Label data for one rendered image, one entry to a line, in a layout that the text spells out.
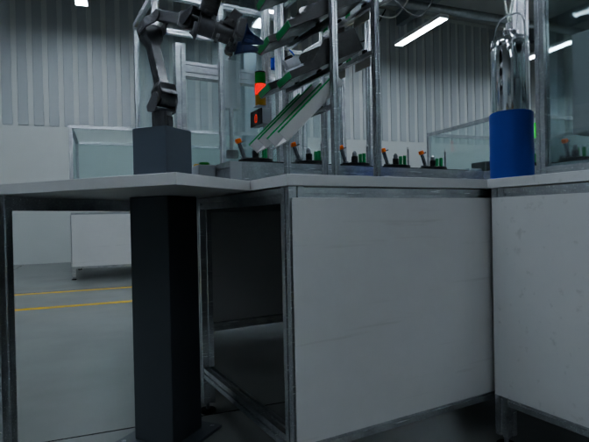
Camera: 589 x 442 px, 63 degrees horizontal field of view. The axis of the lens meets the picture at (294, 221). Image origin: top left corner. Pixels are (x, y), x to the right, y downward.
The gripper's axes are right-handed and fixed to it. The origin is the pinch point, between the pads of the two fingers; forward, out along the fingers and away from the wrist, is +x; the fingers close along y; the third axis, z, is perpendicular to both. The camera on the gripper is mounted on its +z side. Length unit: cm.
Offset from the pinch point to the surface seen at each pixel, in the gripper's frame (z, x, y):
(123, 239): -94, -25, 531
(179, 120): 0, -9, 145
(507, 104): 8, 97, -7
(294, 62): -3.0, 14.5, -4.3
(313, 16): 12.7, 16.6, -6.3
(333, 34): 7.7, 23.4, -9.7
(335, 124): -19.7, 30.4, -9.9
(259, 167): -33.8, 17.6, 24.6
